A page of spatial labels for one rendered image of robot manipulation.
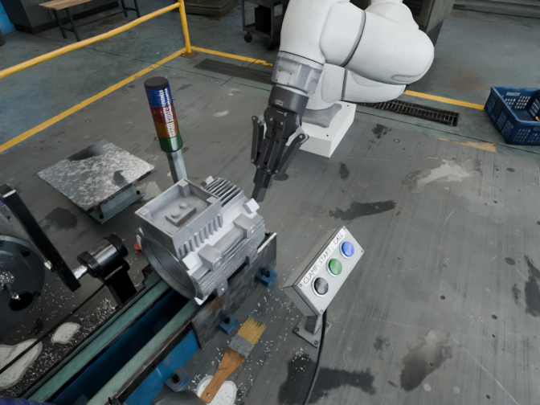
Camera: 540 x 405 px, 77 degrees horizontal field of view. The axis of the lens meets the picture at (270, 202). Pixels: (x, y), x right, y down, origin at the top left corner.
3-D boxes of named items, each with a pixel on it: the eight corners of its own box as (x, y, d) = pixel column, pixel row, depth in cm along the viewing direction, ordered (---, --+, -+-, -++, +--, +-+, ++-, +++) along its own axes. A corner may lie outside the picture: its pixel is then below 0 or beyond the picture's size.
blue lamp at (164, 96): (159, 109, 84) (155, 92, 81) (143, 102, 86) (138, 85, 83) (177, 100, 87) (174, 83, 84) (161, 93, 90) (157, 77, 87)
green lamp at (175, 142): (170, 154, 93) (166, 141, 90) (156, 147, 96) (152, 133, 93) (186, 145, 97) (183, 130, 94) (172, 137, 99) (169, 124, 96)
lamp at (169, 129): (166, 141, 90) (163, 125, 87) (152, 133, 93) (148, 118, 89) (183, 130, 94) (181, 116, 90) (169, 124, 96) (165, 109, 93)
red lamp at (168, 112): (163, 125, 87) (159, 109, 84) (148, 118, 89) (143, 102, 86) (181, 116, 90) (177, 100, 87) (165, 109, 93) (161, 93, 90)
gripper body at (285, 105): (263, 80, 65) (250, 128, 68) (301, 92, 61) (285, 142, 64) (283, 87, 71) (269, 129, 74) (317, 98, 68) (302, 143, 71)
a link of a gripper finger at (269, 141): (275, 117, 67) (269, 115, 67) (258, 170, 70) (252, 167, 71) (285, 119, 70) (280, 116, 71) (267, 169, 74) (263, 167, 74)
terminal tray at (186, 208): (181, 264, 62) (173, 239, 57) (143, 237, 66) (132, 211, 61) (225, 225, 69) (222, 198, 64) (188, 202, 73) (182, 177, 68)
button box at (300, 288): (304, 317, 62) (323, 316, 58) (280, 288, 61) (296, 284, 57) (348, 255, 72) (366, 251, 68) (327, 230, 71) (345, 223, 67)
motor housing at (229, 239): (208, 318, 71) (194, 263, 57) (148, 272, 79) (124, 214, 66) (267, 255, 82) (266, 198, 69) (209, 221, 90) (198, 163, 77)
